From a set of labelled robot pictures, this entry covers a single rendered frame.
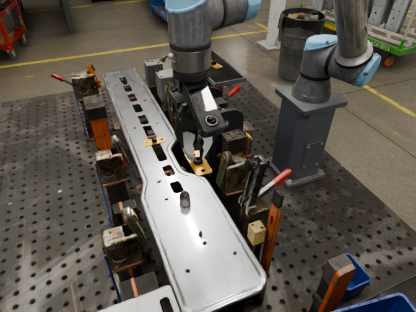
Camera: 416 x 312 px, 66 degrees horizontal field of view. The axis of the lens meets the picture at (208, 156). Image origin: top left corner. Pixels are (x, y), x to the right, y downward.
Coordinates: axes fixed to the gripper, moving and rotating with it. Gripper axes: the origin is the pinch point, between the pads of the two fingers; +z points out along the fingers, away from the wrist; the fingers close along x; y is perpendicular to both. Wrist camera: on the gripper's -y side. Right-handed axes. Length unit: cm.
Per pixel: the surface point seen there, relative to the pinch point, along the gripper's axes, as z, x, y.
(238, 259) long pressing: 26.9, -6.0, -11.2
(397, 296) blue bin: 11.5, -23.3, -38.3
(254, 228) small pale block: 20.4, -11.3, -8.6
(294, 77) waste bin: 120, -213, 236
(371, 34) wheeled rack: 96, -349, 263
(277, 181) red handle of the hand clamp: 14.5, -21.9, -1.2
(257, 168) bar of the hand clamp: 8.5, -15.7, -0.3
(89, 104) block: 23, 19, 80
